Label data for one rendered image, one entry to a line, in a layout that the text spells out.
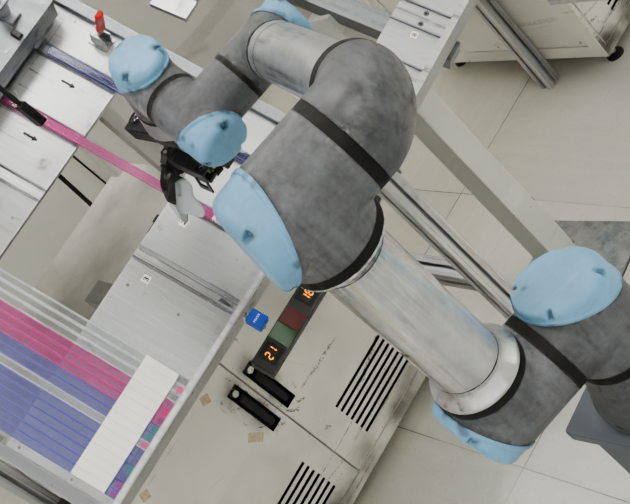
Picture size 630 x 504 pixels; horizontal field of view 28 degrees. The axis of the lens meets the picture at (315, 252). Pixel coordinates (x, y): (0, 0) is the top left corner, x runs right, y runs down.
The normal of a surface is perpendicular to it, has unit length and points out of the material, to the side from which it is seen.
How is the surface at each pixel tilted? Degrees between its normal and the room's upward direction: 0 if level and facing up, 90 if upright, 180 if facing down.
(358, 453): 90
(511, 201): 90
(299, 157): 43
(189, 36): 90
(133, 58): 33
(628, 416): 73
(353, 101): 47
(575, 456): 0
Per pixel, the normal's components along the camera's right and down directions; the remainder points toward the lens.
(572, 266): -0.55, -0.66
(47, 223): 0.58, 0.10
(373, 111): 0.36, -0.19
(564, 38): -0.51, 0.82
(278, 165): -0.33, -0.29
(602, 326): 0.35, 0.36
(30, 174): 0.00, -0.31
